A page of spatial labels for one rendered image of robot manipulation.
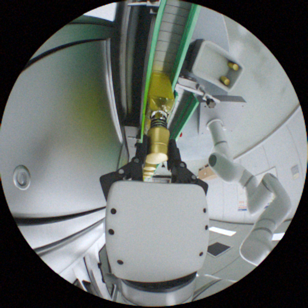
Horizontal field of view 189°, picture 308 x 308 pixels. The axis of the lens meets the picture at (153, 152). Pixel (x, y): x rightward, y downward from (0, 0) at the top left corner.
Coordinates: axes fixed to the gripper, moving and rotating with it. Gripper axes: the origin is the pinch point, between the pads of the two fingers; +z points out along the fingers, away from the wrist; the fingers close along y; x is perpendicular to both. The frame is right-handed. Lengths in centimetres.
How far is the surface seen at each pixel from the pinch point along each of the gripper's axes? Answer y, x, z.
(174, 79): 3.4, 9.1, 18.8
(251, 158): 363, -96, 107
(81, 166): -12.6, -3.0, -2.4
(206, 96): 14.3, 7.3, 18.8
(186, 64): 10.7, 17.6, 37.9
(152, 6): -5.8, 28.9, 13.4
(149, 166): -0.1, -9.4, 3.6
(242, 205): 362, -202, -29
